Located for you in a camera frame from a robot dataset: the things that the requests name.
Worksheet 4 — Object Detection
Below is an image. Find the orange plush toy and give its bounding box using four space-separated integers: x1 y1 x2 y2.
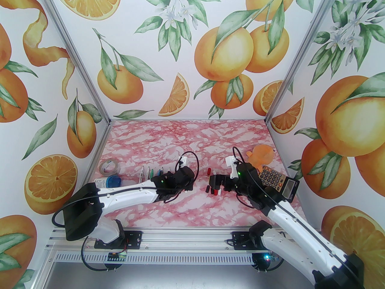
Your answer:
247 145 275 172

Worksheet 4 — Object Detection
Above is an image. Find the black calculator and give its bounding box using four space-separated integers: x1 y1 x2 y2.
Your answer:
259 166 300 200

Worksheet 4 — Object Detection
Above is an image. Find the grey tape roll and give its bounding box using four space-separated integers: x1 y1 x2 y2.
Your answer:
99 158 121 175

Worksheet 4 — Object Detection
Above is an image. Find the white bottle blue cap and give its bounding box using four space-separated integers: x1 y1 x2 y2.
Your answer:
94 175 122 191

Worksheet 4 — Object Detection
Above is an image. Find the grey metal panel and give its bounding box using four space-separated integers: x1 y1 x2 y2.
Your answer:
45 262 315 289

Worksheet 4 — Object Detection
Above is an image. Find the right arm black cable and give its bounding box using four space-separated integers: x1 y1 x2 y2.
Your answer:
232 146 361 270

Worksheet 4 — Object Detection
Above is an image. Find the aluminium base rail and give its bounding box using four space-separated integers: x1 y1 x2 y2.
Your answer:
45 228 289 256

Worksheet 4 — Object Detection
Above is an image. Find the slotted grey cable duct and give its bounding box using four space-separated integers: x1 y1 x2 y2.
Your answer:
50 253 256 265

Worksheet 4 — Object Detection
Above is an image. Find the aluminium frame post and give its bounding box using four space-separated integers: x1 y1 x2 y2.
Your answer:
264 0 344 125
35 0 112 126

